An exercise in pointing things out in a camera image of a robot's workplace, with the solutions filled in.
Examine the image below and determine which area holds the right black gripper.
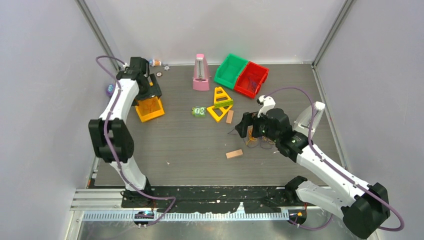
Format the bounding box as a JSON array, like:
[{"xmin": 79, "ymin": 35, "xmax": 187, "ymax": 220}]
[{"xmin": 236, "ymin": 111, "xmax": 280, "ymax": 143}]

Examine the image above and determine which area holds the orange cable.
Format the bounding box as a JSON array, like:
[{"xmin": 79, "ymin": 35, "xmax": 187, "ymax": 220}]
[{"xmin": 140, "ymin": 100, "xmax": 160, "ymax": 115}]

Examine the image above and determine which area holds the yellow cable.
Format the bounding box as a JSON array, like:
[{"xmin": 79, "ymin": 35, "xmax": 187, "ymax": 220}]
[{"xmin": 244, "ymin": 127, "xmax": 276, "ymax": 148}]

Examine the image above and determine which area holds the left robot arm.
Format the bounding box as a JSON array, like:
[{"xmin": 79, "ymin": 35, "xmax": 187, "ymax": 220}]
[{"xmin": 88, "ymin": 56, "xmax": 162, "ymax": 207}]

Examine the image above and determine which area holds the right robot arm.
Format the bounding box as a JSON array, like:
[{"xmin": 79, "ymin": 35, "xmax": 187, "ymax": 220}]
[{"xmin": 235, "ymin": 108, "xmax": 390, "ymax": 239}]

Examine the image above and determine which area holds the yellow plastic bin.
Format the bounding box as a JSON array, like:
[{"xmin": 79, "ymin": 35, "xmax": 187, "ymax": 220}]
[{"xmin": 135, "ymin": 96, "xmax": 165, "ymax": 123}]

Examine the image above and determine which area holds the small clown figurine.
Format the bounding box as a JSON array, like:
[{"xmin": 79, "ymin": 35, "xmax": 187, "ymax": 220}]
[{"xmin": 148, "ymin": 59, "xmax": 162, "ymax": 67}]

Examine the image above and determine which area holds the white metronome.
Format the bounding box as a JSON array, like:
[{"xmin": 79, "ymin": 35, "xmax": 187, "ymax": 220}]
[{"xmin": 293, "ymin": 101, "xmax": 326, "ymax": 138}]

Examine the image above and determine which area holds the purple egg toy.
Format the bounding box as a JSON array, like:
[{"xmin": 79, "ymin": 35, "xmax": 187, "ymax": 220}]
[{"xmin": 106, "ymin": 84, "xmax": 116, "ymax": 97}]

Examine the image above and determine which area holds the small wooden block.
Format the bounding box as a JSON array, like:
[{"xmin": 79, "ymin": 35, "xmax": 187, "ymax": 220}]
[{"xmin": 225, "ymin": 110, "xmax": 234, "ymax": 124}]

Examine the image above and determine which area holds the upright yellow triangle block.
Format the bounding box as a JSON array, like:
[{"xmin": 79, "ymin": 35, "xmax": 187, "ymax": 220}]
[{"xmin": 213, "ymin": 86, "xmax": 234, "ymax": 108}]

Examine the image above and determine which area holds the red plastic bin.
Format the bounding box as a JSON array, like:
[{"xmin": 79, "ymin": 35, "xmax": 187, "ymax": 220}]
[{"xmin": 233, "ymin": 61, "xmax": 269, "ymax": 99}]

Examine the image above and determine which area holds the pink metronome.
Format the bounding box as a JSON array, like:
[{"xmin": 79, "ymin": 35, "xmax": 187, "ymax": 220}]
[{"xmin": 192, "ymin": 53, "xmax": 210, "ymax": 91}]

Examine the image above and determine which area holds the wooden block near centre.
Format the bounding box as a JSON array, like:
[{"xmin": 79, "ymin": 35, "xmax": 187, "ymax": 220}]
[{"xmin": 225, "ymin": 149, "xmax": 244, "ymax": 159}]

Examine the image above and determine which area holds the green owl toy block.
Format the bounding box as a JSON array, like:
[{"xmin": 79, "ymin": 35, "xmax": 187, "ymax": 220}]
[{"xmin": 191, "ymin": 106, "xmax": 207, "ymax": 117}]

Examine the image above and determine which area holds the flat yellow triangle block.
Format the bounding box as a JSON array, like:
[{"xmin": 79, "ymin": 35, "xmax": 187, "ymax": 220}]
[{"xmin": 206, "ymin": 105, "xmax": 233, "ymax": 123}]

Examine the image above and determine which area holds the green plastic bin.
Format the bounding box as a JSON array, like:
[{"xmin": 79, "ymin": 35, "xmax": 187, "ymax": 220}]
[{"xmin": 214, "ymin": 53, "xmax": 249, "ymax": 90}]

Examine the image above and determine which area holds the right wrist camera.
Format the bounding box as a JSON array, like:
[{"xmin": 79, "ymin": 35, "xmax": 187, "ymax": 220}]
[{"xmin": 256, "ymin": 95, "xmax": 276, "ymax": 117}]

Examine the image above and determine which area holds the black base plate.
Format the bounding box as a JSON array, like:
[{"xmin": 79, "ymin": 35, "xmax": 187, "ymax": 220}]
[{"xmin": 120, "ymin": 186, "xmax": 306, "ymax": 214}]

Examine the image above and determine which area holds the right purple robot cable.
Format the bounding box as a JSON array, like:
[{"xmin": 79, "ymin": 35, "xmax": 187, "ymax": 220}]
[{"xmin": 263, "ymin": 86, "xmax": 406, "ymax": 232}]

